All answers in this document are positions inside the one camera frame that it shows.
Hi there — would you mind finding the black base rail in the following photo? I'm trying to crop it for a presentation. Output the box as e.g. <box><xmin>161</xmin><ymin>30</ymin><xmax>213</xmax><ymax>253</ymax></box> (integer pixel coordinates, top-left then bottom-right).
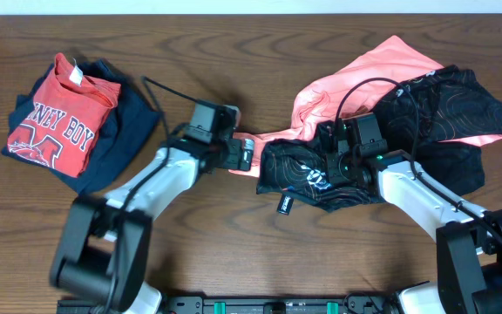
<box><xmin>57</xmin><ymin>294</ymin><xmax>409</xmax><ymax>314</ymax></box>

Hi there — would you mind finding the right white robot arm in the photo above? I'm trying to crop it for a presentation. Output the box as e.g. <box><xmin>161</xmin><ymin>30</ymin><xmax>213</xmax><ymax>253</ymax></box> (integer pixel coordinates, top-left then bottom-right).
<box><xmin>327</xmin><ymin>116</ymin><xmax>502</xmax><ymax>313</ymax></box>

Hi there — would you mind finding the red printed folded t-shirt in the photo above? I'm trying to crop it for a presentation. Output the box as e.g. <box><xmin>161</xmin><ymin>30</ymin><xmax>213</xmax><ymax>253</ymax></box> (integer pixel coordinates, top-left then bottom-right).
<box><xmin>7</xmin><ymin>53</ymin><xmax>120</xmax><ymax>178</ymax></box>

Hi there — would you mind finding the navy folded garment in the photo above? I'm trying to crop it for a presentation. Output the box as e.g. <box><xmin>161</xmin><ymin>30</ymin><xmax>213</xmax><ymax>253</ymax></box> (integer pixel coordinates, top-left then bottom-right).
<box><xmin>2</xmin><ymin>59</ymin><xmax>160</xmax><ymax>195</ymax></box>

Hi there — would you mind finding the black patterned garment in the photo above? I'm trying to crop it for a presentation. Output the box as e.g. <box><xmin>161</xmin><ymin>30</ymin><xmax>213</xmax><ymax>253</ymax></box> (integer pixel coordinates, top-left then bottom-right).
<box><xmin>256</xmin><ymin>65</ymin><xmax>502</xmax><ymax>212</ymax></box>

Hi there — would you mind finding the pink t-shirt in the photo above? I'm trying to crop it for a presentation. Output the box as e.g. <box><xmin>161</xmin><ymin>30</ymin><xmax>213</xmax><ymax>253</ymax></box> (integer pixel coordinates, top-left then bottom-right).
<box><xmin>227</xmin><ymin>34</ymin><xmax>502</xmax><ymax>179</ymax></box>

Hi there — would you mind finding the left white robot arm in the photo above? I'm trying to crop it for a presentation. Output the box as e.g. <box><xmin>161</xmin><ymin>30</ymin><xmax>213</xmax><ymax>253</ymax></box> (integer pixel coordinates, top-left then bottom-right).
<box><xmin>49</xmin><ymin>100</ymin><xmax>254</xmax><ymax>313</ymax></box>

